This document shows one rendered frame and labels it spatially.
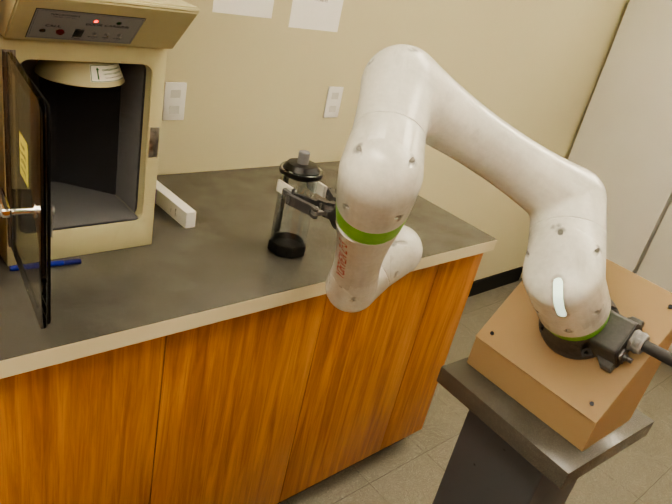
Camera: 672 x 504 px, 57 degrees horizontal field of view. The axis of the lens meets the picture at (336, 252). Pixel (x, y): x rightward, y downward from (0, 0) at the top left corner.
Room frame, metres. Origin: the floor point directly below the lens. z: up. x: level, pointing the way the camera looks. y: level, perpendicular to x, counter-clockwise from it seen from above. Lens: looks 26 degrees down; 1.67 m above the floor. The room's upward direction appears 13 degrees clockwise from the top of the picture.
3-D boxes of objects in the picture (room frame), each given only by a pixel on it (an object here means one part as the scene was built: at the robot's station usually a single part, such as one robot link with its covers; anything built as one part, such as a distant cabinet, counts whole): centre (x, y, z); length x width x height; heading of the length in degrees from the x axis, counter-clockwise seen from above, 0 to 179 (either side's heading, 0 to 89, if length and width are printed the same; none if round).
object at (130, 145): (1.28, 0.64, 1.19); 0.26 x 0.24 x 0.35; 136
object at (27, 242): (0.95, 0.55, 1.19); 0.30 x 0.01 x 0.40; 39
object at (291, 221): (1.44, 0.13, 1.06); 0.11 x 0.11 x 0.21
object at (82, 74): (1.28, 0.61, 1.34); 0.18 x 0.18 x 0.05
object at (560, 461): (1.07, -0.49, 0.92); 0.32 x 0.32 x 0.04; 42
